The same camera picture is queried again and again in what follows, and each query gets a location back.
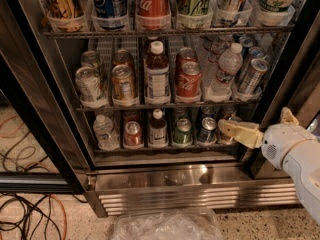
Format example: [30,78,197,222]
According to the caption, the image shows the bronze can bottom front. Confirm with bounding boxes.
[219,116,242,145]

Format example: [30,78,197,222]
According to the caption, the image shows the red coca-cola can front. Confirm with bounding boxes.
[177,62,202,98]

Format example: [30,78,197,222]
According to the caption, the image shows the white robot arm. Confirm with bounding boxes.
[218,107,320,224]

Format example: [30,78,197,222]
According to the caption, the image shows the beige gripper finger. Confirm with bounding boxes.
[280,107,299,125]
[218,119,264,149]

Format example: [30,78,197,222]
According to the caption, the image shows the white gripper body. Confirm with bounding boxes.
[261,123,316,169]

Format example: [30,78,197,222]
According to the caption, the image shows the gold can rear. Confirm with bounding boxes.
[112,49,134,68]

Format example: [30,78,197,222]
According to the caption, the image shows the bronze can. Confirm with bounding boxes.
[219,116,242,145]
[217,105,237,120]

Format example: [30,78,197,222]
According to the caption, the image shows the stainless steel display fridge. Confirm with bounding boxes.
[6,0,320,218]

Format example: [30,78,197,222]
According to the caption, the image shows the red coca-cola can top shelf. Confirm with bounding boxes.
[138,0,169,30]

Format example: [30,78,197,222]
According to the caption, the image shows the black and orange floor cables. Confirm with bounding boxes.
[0,114,88,240]

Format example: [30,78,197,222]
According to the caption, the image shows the clear plastic bag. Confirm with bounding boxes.
[110,208,224,240]

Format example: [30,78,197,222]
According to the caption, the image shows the gold can front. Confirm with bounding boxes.
[112,64,136,100]

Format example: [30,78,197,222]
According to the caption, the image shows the redbull can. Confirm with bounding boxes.
[238,58,269,94]
[237,46,267,82]
[239,36,256,48]

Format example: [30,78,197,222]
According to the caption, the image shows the brown juice bottle middle shelf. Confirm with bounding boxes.
[145,41,169,99]

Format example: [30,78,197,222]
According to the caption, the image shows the open fridge door left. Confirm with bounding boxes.
[0,0,90,194]

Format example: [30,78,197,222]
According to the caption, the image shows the brown juice bottle shelf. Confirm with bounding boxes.
[145,41,169,99]
[149,109,167,146]

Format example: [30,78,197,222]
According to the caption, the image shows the yellow can top shelf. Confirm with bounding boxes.
[47,0,84,19]

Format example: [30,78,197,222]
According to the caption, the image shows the white green can rear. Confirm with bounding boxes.
[81,50,101,71]

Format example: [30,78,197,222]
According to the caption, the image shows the clear water bottle middle rear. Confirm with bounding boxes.
[203,35,234,63]

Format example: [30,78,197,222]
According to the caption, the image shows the gold can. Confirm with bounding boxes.
[112,49,134,68]
[112,64,136,100]

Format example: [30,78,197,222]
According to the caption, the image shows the brown juice bottle bottom shelf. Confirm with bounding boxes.
[149,109,167,146]

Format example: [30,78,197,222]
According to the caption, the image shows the clear water bottle bottom shelf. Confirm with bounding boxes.
[93,114,119,150]

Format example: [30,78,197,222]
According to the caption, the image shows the blue can bottom front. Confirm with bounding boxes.
[197,117,217,144]

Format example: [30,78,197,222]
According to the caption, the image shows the blue pepsi can top shelf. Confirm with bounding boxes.
[93,0,127,30]

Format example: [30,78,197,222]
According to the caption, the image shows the bronze can bottom rear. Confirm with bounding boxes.
[217,105,237,120]

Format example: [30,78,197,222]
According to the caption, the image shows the red can bottom shelf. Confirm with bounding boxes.
[124,121,143,147]

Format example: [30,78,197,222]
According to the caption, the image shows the red coca-cola can rear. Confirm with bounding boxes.
[176,47,197,70]

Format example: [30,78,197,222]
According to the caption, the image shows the clear water bottle middle front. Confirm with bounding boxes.
[211,43,243,95]

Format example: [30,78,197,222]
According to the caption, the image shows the sliding fridge door right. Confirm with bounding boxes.
[240,13,320,180]

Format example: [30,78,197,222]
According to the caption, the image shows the green can bottom shelf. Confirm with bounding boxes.
[173,118,192,144]

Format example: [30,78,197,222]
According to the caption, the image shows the blue can bottom rear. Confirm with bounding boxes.
[199,106,216,119]

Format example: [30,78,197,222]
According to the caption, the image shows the white green can front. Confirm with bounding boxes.
[75,66,105,102]

